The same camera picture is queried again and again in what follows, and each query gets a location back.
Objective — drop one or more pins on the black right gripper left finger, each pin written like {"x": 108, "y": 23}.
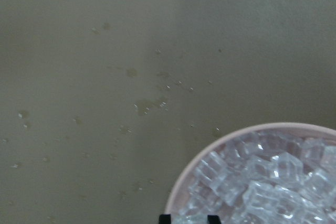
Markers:
{"x": 164, "y": 219}

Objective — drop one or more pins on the pile of clear ice cubes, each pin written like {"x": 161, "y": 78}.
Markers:
{"x": 262, "y": 179}

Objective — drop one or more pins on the pink plastic bowl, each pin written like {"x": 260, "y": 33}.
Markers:
{"x": 189, "y": 171}

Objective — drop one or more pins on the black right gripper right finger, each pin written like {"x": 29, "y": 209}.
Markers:
{"x": 213, "y": 219}

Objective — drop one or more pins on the brown table mat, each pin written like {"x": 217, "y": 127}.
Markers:
{"x": 104, "y": 102}

